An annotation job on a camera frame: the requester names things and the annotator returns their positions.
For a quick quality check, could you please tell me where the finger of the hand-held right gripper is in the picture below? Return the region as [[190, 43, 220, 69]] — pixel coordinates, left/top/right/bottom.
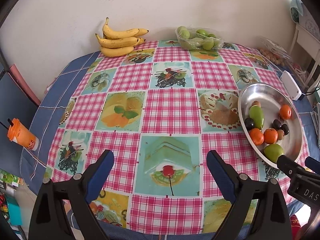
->
[[305, 156, 320, 174], [276, 154, 311, 180]]

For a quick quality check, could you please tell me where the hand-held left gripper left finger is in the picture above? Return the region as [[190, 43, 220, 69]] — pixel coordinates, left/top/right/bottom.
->
[[28, 149, 115, 240]]

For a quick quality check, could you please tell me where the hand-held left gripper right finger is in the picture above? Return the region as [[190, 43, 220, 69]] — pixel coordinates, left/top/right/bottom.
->
[[206, 150, 293, 240]]

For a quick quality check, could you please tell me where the green mango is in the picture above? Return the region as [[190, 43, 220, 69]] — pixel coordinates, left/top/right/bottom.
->
[[249, 105, 265, 130], [264, 143, 284, 164]]

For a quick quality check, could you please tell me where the orange tangerine with stem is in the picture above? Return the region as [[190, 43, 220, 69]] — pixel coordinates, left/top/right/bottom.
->
[[263, 128, 278, 145]]

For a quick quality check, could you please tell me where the round metal plate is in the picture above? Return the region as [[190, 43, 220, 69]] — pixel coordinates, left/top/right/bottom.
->
[[237, 82, 304, 167]]

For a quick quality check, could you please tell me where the red cloth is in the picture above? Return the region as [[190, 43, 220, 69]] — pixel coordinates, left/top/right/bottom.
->
[[290, 215, 313, 240]]

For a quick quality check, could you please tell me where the white power adapter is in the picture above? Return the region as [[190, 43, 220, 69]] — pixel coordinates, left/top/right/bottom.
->
[[280, 70, 303, 101]]

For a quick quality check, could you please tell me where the pink checkered picture tablecloth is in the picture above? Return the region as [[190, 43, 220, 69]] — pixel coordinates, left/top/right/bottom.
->
[[44, 40, 309, 234]]

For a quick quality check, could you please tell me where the orange drink cup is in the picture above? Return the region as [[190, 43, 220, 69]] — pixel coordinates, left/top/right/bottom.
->
[[0, 118, 39, 152]]

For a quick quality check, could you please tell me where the teal box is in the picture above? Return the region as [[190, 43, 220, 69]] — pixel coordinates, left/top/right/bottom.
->
[[5, 195, 23, 225]]

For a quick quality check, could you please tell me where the green package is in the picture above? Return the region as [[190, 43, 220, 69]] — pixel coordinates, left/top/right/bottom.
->
[[0, 170, 20, 184]]

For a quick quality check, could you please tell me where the white mesh bag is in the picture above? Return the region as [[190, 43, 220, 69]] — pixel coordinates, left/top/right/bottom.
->
[[287, 62, 308, 80]]

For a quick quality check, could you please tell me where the clear box of longans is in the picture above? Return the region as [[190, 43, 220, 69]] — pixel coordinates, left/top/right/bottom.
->
[[257, 36, 293, 67]]

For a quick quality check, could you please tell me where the pink board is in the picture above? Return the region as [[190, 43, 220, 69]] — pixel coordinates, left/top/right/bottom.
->
[[7, 64, 42, 105]]

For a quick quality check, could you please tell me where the yellow banana bunch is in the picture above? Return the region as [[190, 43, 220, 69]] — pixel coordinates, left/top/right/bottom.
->
[[95, 17, 149, 57]]

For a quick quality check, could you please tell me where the white framed picture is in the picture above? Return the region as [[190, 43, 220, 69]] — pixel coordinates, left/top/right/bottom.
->
[[300, 12, 320, 38]]

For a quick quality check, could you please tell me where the clear tray of green jujubes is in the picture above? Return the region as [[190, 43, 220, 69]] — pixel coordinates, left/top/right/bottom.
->
[[175, 26, 224, 50]]

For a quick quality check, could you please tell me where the teal cloth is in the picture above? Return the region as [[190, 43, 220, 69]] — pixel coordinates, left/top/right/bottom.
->
[[290, 0, 304, 23]]

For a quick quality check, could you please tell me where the black cable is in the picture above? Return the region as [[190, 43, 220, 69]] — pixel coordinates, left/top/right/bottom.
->
[[301, 85, 320, 95]]

